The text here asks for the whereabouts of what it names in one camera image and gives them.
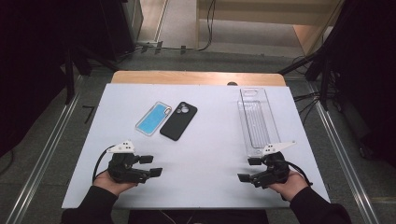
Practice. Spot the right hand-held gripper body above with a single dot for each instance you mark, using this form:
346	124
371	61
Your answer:
274	169

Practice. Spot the metal floor rail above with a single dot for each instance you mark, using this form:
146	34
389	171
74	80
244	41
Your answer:
43	158
345	161

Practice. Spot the clear plastic tray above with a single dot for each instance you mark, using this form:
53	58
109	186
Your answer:
257	121

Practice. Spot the person's right hand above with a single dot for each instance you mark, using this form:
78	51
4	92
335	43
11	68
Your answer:
291	188

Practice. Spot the wooden table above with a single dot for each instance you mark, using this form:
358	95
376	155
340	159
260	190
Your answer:
186	77

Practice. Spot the person's left hand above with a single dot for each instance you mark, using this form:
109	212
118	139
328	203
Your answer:
112	186

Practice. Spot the dark cabinet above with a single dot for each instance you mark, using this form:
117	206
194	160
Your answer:
123	28

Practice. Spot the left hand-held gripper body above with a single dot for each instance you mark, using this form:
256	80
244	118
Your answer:
124	169

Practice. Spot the black tripod stand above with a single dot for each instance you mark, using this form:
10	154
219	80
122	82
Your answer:
323	74
70	77

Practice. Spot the iridescent phone case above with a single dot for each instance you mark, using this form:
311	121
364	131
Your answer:
153	118

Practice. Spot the wooden shelf unit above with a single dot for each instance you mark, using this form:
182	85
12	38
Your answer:
264	12

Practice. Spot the black phone case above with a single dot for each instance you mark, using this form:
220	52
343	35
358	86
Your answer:
179	121

